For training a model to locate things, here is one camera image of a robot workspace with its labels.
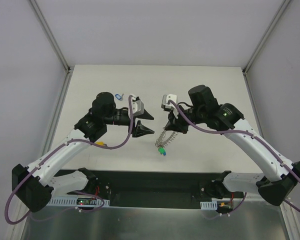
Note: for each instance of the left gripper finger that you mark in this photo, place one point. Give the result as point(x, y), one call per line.
point(143, 114)
point(139, 130)

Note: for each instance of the right white cable duct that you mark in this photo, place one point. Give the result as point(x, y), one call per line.
point(209, 205)

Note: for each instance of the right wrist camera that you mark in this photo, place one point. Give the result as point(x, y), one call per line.
point(166, 103)

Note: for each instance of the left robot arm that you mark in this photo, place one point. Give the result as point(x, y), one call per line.
point(35, 184)

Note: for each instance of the metal disc with keyrings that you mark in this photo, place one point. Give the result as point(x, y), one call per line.
point(165, 138)

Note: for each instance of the green tag key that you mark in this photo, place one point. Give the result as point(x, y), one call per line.
point(161, 150)

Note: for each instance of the left aluminium frame rail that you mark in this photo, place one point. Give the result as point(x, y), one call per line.
point(61, 84)

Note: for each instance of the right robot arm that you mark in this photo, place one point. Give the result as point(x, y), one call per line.
point(279, 175)

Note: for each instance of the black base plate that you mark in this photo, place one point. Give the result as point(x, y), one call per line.
point(171, 190)

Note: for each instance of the yellow tag key lower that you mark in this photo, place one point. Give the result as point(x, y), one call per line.
point(101, 143)

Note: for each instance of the right aluminium frame rail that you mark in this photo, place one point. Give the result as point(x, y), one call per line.
point(265, 78)

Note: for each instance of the aluminium frame rail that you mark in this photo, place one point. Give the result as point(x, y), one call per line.
point(61, 84)
point(265, 78)

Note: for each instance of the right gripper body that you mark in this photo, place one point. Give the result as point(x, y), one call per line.
point(176, 122)

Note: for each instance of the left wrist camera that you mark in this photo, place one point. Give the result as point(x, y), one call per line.
point(136, 106)

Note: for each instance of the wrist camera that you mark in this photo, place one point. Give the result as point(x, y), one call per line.
point(166, 103)
point(136, 106)

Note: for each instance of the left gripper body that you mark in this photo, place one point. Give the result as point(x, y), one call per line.
point(135, 121)

